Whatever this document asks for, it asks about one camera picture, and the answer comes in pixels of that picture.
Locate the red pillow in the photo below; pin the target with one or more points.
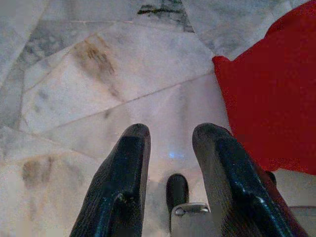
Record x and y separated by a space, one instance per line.
271 98

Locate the robot black right foot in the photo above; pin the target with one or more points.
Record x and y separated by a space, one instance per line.
271 177

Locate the robot black foot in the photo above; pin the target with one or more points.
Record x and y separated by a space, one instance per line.
176 190
271 177

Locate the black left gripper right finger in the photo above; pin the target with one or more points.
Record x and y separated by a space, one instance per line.
229 177

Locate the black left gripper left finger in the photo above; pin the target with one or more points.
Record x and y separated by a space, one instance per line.
118 177

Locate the robot black left foot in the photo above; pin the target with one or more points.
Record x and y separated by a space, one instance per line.
176 190

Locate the robot silver left leg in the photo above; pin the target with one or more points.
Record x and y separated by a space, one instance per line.
190 222

